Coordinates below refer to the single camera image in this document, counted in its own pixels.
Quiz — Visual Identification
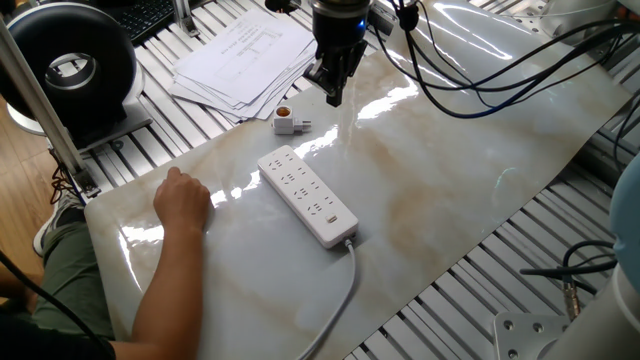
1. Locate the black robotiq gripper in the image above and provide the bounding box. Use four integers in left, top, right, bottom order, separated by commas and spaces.
303, 13, 371, 109

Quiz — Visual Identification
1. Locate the grey power strip cable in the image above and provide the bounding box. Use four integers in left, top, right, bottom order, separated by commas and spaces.
297, 238, 359, 360

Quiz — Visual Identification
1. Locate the black ring shaped fan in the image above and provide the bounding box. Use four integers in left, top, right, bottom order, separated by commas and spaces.
0, 2, 154, 151

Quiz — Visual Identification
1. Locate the white bulb holder adapter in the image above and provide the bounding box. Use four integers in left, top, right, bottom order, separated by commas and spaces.
271, 105, 312, 136

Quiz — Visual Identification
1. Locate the stack of white papers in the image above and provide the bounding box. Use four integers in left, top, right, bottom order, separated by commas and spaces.
168, 8, 321, 124

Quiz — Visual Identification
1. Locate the black gripper cable bundle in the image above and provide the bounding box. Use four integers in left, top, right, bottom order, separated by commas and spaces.
372, 0, 640, 121

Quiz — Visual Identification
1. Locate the black computer keyboard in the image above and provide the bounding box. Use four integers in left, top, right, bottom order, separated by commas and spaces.
97, 0, 211, 46

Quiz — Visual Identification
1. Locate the person's right forearm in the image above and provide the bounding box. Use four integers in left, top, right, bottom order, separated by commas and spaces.
112, 224, 206, 360

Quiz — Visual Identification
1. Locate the person's green trouser leg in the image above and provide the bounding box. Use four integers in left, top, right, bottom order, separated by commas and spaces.
32, 219, 116, 341

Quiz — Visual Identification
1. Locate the person's right hand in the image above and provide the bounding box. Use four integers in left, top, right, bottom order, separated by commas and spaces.
152, 166, 212, 234

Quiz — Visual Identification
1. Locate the red black wire bundle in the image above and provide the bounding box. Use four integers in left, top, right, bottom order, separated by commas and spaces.
48, 149, 76, 206

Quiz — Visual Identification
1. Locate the black cable with metal connector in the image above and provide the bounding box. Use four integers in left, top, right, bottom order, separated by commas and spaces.
519, 240, 619, 321

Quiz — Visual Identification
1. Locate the aluminium frame post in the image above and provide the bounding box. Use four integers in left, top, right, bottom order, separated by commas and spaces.
0, 17, 101, 199
172, 0, 201, 39

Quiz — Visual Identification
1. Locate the white power strip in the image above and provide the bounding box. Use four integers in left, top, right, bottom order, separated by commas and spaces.
256, 144, 360, 250

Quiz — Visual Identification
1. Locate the person's black shirt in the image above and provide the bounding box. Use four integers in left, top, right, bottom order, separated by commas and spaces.
0, 304, 117, 360

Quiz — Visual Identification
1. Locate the grey white sneaker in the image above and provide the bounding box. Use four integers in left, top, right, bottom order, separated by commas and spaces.
33, 192, 86, 259

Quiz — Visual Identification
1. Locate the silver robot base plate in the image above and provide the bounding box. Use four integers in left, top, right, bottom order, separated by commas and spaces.
493, 312, 574, 360

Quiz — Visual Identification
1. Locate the marble pattern table mat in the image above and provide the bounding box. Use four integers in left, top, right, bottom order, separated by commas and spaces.
83, 0, 634, 360

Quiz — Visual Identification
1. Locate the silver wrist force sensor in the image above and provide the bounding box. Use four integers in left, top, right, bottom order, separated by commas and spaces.
309, 0, 374, 19

